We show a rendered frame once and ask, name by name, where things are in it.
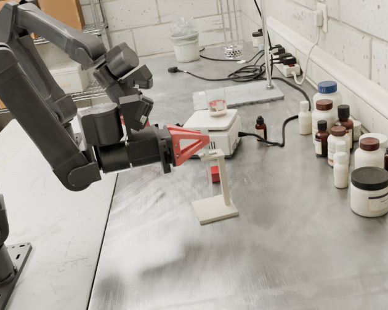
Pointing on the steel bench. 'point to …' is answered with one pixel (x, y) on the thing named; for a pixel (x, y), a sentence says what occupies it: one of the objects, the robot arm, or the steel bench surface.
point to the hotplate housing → (222, 139)
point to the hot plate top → (197, 121)
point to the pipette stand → (214, 206)
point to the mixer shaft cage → (232, 50)
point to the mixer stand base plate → (241, 95)
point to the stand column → (266, 45)
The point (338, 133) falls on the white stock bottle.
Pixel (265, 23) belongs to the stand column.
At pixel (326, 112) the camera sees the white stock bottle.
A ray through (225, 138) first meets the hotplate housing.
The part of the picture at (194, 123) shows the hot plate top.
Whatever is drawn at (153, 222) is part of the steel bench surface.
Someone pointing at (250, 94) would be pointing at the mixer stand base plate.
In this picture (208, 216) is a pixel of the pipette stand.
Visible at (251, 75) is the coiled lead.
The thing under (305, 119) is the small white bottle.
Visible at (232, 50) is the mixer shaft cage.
